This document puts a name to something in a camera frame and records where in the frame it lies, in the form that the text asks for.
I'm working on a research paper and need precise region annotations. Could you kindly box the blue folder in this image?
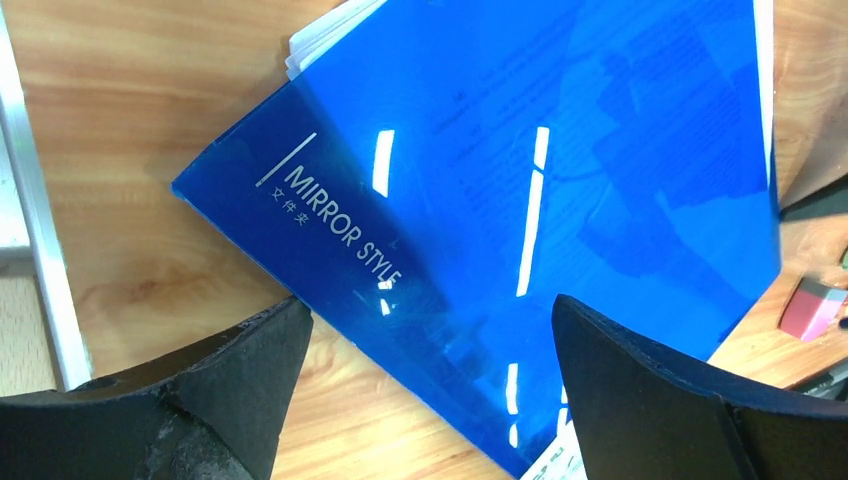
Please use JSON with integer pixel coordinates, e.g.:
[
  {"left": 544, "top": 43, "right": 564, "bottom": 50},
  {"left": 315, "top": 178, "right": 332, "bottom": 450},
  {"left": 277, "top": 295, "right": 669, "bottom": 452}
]
[{"left": 172, "top": 1, "right": 780, "bottom": 476}]

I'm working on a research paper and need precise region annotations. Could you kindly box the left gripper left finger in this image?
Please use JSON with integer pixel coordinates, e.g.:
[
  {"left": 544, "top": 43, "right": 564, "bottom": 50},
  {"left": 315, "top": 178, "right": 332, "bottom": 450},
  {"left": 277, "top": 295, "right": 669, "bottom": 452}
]
[{"left": 1, "top": 298, "right": 313, "bottom": 479}]

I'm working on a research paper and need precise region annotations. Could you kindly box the pink eraser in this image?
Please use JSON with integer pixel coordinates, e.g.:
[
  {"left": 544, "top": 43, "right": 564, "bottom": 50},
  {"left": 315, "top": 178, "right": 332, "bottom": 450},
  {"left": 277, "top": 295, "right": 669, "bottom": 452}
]
[{"left": 778, "top": 277, "right": 847, "bottom": 342}]

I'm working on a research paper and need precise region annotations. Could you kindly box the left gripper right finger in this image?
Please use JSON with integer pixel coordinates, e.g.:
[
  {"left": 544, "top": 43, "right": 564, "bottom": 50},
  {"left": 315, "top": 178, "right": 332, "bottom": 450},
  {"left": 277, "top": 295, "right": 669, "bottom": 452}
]
[{"left": 552, "top": 295, "right": 847, "bottom": 479}]

